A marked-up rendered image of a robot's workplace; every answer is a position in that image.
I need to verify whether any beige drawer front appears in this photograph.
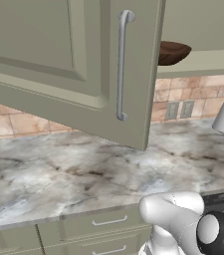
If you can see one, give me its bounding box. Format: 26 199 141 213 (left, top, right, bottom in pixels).
62 226 153 255
59 204 146 241

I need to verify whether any dishwasher with black panel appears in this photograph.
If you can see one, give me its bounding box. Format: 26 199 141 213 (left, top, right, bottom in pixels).
200 188 224 220

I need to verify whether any brown wooden bowl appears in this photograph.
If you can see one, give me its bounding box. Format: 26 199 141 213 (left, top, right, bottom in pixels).
157 40 193 67

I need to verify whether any beige base cabinet door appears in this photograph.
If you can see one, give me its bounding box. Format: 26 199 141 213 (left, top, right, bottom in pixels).
0 224 45 255

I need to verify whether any beige wall cabinet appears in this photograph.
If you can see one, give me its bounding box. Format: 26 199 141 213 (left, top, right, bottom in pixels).
155 0 224 80

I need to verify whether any grey cabinet door handle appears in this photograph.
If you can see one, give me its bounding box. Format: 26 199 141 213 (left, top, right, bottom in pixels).
115 9 136 123

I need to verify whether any silver drawer handle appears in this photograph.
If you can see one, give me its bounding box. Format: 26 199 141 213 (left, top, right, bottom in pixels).
91 244 127 255
91 214 129 227

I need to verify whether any grey wall outlet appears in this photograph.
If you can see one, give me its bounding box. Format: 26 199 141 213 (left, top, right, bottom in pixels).
179 100 196 120
164 101 180 122

